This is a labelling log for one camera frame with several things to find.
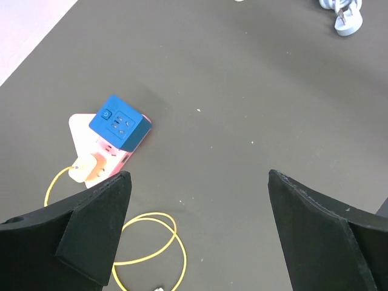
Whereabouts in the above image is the light blue cord with plug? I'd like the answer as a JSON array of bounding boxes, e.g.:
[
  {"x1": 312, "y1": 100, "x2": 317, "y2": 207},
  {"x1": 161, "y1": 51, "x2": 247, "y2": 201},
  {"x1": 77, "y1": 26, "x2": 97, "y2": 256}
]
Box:
[{"x1": 318, "y1": 0, "x2": 364, "y2": 38}]

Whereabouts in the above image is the pink triangular power strip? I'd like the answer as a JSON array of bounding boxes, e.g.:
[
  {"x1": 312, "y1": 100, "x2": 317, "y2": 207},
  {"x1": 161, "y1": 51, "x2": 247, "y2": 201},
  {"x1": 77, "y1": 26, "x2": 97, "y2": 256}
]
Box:
[{"x1": 69, "y1": 113, "x2": 137, "y2": 188}]

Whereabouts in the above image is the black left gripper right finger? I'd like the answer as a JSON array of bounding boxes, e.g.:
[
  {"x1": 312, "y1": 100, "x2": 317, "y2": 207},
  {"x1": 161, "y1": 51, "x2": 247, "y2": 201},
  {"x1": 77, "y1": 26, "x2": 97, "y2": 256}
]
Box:
[{"x1": 268, "y1": 170, "x2": 387, "y2": 290}]

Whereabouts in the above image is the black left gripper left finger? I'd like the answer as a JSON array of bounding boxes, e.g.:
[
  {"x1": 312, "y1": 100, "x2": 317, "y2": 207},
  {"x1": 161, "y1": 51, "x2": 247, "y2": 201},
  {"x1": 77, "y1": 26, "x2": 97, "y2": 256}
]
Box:
[{"x1": 1, "y1": 171, "x2": 132, "y2": 290}]

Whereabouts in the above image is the blue cube power socket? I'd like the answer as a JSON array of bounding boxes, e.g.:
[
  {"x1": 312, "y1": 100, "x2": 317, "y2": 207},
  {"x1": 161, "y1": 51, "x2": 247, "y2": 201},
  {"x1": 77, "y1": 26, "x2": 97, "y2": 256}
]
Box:
[{"x1": 89, "y1": 95, "x2": 152, "y2": 152}]

